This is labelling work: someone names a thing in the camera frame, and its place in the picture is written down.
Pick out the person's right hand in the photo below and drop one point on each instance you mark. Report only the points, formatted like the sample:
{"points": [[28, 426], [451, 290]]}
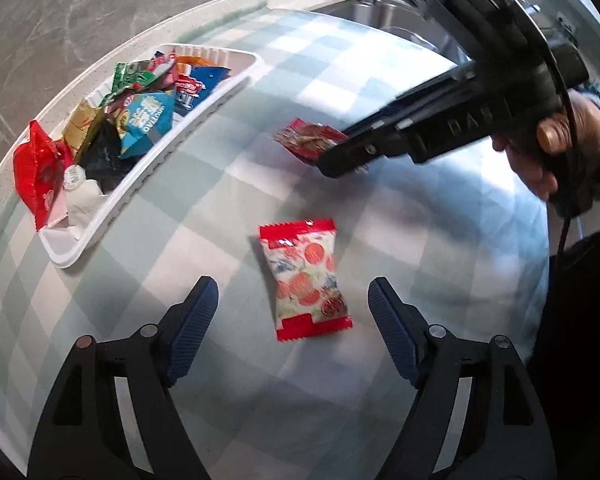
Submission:
{"points": [[580, 145]]}

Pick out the large red snack packet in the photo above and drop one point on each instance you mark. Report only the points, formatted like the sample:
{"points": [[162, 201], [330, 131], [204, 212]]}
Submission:
{"points": [[37, 170]]}

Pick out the small red snack packet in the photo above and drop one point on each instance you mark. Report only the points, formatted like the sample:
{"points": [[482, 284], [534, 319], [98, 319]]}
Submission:
{"points": [[307, 140]]}

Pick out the gold snack packet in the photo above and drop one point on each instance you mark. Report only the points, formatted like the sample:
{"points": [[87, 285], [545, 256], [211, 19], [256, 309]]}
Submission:
{"points": [[82, 125]]}

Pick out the green snack packet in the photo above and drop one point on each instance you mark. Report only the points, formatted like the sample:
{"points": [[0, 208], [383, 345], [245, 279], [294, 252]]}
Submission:
{"points": [[130, 77]]}

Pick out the white plastic tray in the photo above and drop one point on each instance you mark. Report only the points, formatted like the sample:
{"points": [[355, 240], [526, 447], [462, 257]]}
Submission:
{"points": [[60, 245]]}

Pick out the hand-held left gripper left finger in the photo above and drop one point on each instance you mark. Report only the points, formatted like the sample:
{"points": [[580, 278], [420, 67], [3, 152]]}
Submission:
{"points": [[195, 330]]}

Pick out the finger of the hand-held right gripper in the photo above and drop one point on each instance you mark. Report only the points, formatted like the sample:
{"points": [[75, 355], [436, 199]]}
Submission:
{"points": [[420, 102], [360, 155]]}

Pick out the green checked tablecloth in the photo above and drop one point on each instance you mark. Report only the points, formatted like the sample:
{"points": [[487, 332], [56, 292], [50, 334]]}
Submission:
{"points": [[230, 200]]}

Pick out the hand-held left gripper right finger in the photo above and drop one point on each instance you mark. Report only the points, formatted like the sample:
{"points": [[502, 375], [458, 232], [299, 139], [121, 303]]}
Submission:
{"points": [[395, 330]]}

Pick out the black snack packet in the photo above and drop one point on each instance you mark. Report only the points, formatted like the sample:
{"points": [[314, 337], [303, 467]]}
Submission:
{"points": [[107, 157]]}

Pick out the red peach print snack packet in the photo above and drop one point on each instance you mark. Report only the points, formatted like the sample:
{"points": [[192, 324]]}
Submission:
{"points": [[305, 280]]}

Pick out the steel sink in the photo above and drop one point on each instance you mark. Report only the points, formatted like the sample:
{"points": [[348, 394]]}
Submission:
{"points": [[380, 17]]}

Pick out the person's dark clothing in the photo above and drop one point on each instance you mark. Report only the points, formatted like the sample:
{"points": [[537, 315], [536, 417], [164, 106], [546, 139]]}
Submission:
{"points": [[580, 310]]}

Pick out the blue and red snack packet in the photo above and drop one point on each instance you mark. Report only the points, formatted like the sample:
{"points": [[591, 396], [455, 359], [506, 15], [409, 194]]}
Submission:
{"points": [[197, 87]]}

